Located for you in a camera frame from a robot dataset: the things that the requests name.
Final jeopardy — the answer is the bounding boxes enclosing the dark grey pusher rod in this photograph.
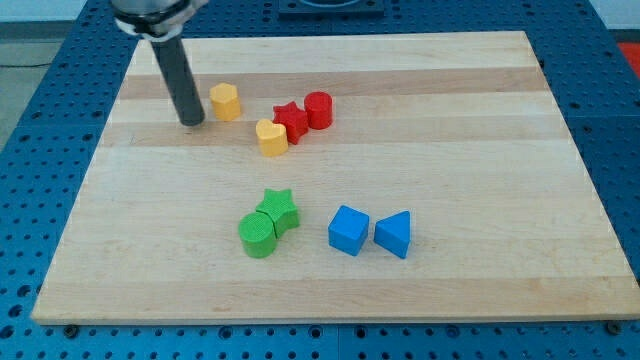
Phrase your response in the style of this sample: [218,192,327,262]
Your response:
[151,36,205,126]

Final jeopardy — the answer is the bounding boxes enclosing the yellow hexagon block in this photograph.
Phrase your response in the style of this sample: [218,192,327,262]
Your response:
[209,82,242,121]

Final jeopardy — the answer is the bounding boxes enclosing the red star block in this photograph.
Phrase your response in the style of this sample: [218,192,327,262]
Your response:
[273,101,309,145]

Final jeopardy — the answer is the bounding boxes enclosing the green star block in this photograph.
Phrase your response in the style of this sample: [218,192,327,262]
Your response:
[255,188,300,238]

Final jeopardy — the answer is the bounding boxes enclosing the yellow heart block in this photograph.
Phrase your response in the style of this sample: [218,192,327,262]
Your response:
[255,119,288,157]

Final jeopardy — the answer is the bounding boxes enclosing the red cylinder block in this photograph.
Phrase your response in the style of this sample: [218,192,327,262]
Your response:
[304,91,333,130]

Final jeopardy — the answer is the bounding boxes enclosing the green cylinder block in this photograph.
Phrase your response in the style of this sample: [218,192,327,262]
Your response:
[238,212,277,258]

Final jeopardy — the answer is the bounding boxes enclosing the blue cube block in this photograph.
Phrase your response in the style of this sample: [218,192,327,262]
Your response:
[328,205,370,256]

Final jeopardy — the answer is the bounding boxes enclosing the light wooden board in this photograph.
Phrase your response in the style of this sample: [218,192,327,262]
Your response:
[32,31,639,326]

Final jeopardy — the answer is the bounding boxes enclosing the blue triangle block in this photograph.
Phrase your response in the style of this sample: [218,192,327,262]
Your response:
[374,211,411,259]

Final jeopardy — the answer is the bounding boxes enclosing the dark blue base plate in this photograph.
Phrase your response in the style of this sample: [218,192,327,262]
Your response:
[277,0,385,19]

